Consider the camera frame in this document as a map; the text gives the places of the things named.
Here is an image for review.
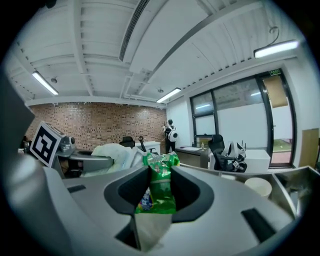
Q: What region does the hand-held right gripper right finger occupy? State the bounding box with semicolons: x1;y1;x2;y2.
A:
159;164;296;254

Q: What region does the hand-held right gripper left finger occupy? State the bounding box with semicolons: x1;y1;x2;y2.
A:
42;164;152;254

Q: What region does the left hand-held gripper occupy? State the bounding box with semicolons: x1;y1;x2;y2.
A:
29;120;116;169

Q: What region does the white plastic bag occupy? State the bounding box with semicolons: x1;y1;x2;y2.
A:
81;143;145;179

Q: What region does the white paper cup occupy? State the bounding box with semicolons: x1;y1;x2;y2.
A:
244;177;273;199

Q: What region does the green snack packet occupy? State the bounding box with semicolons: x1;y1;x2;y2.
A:
134;151;181;215

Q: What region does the black office chair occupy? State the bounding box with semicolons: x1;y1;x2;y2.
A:
119;135;136;149
208;134;248;174

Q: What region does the spare hand-held gripper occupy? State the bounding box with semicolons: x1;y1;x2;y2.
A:
230;159;245;173

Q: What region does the black chair with round headrest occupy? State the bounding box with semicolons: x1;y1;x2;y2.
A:
138;135;157;154

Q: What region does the white backpack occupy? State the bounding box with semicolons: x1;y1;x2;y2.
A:
167;127;179;142
222;141;247;161

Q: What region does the dark wooden cabinet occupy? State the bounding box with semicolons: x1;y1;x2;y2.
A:
174;145;210;169

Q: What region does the white desk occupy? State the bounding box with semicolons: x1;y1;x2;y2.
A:
134;140;162;155

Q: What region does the black framed glass door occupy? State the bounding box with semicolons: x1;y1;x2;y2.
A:
256;70;299;169

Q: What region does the ceiling light tube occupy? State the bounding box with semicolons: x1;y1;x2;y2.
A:
31;70;60;96
155;87;182;104
253;39;300;60

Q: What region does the large leaning cardboard sheet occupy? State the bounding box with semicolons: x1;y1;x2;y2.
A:
300;128;320;169

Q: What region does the cardboard sheet taped to door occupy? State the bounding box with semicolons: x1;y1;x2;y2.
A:
264;74;289;109

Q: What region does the black window frame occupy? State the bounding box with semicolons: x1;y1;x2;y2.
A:
189;89;219;149

